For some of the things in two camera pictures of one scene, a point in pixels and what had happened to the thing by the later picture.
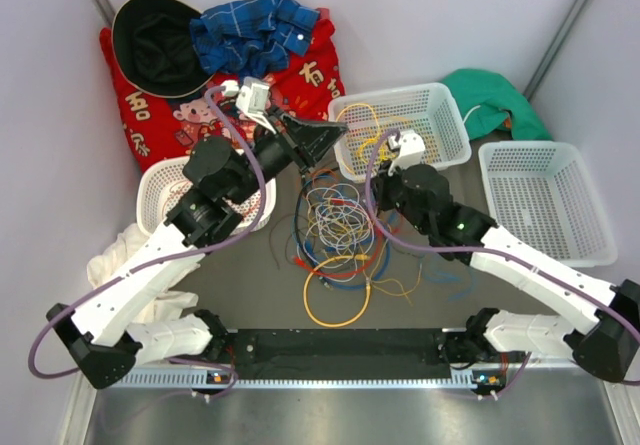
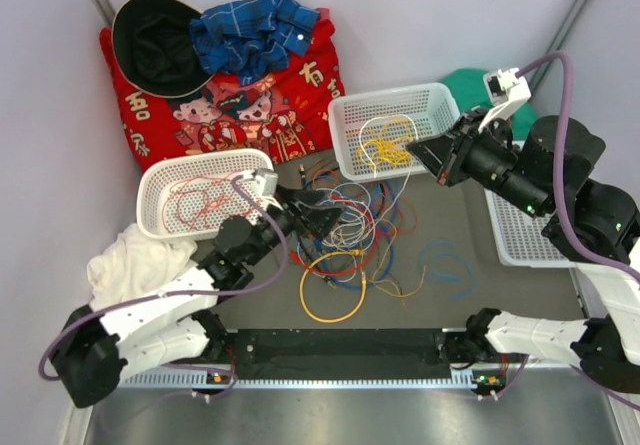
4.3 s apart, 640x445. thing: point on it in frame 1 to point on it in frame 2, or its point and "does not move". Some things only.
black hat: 153,44 does not move
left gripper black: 306,142 to 319,220
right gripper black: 380,185 to 434,152
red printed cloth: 159,127 does not move
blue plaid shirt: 252,36 does not move
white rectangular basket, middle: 426,110 does not move
